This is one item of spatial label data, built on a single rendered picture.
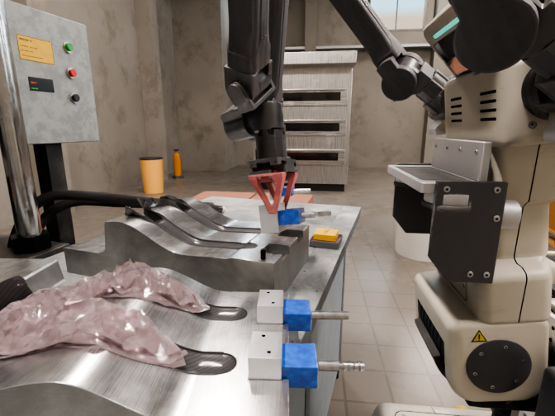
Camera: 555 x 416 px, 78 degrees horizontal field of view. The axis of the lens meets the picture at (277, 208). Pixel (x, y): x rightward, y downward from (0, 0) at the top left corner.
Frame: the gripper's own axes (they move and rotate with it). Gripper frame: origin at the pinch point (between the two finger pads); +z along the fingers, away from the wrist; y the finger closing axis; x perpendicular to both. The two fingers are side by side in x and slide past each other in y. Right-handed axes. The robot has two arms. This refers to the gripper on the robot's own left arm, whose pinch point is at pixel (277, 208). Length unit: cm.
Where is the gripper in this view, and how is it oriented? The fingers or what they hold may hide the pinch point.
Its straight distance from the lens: 65.4
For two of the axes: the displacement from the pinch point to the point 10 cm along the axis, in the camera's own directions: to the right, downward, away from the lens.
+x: 9.4, -0.8, -3.4
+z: 1.0, 9.9, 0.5
